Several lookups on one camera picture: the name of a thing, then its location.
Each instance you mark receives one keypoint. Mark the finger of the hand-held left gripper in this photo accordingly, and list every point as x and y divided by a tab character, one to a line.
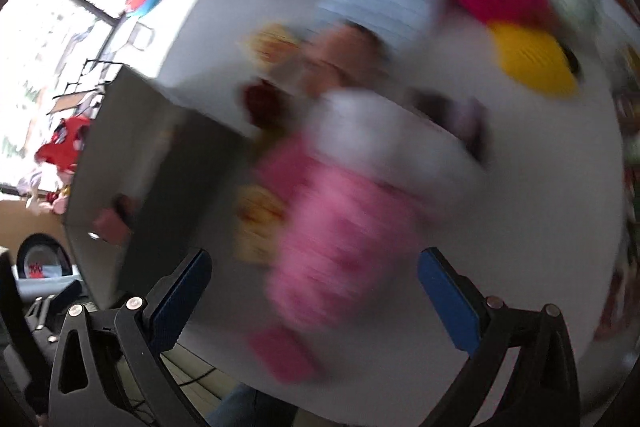
45	317

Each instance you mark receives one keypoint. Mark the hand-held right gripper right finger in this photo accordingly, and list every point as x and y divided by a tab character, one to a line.
447	302

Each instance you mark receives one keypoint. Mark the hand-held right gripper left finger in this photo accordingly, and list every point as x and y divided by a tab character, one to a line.
182	299

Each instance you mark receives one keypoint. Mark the yellow printed tissue pack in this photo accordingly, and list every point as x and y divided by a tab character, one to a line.
255	217
272	44

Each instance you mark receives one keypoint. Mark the pink fluffy garment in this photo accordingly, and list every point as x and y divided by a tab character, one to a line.
330	237

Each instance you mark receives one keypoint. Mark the grey storage box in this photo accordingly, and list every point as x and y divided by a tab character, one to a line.
150	147

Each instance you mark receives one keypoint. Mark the purple and brown knit hat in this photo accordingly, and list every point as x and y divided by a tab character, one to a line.
465	122

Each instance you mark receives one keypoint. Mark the black round appliance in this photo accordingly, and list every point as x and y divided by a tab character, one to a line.
25	252

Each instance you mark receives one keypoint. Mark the plush toy pile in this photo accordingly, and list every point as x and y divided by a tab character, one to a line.
50	202

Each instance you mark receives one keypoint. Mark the person's jeans leg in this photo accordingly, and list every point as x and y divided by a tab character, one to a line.
240	407

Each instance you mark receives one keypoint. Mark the red plastic stool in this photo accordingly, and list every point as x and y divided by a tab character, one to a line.
65	147

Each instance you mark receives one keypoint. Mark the dark red knit hat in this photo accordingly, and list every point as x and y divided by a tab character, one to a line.
262	99

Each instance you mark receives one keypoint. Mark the yellow knit hat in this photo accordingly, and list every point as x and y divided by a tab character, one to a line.
535	57

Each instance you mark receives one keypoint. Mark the peach knit hat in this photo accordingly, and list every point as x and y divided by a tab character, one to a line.
340	57

